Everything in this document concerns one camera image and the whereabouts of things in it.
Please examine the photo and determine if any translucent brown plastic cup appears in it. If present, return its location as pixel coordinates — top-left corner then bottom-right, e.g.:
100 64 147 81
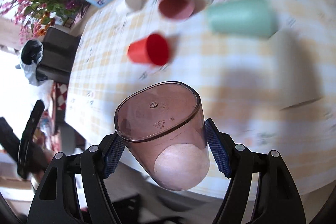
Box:
114 81 210 191

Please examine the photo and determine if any green plastic cup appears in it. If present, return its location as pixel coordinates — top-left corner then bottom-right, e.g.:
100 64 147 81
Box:
206 0 278 38

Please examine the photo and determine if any yellow plaid floral tablecloth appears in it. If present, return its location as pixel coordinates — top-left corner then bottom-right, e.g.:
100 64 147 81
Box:
65 0 336 201

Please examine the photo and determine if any black office chair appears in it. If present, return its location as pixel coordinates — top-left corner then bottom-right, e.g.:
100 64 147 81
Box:
37 28 80 85

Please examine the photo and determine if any pink plastic cup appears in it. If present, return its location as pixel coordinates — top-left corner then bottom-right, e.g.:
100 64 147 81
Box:
158 0 195 20

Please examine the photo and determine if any red plastic cup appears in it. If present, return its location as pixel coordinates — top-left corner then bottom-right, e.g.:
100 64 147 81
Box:
127 33 170 66

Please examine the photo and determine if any white plastic cup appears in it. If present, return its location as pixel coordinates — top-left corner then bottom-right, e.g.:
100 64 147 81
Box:
116 0 142 14

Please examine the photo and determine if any grey jacket on chair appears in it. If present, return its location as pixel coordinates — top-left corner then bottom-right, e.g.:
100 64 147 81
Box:
15 39 48 86

